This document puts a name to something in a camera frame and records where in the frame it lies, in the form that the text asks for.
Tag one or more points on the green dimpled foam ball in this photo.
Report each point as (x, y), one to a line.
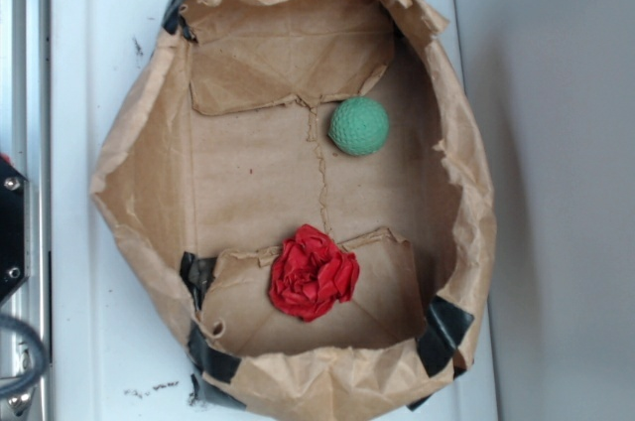
(359, 126)

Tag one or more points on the crumpled red paper ball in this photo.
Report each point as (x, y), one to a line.
(311, 275)

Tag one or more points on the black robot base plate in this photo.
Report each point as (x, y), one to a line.
(12, 230)

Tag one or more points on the brown paper bag tray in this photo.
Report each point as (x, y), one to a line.
(218, 155)

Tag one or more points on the aluminium frame rail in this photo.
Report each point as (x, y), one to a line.
(25, 141)

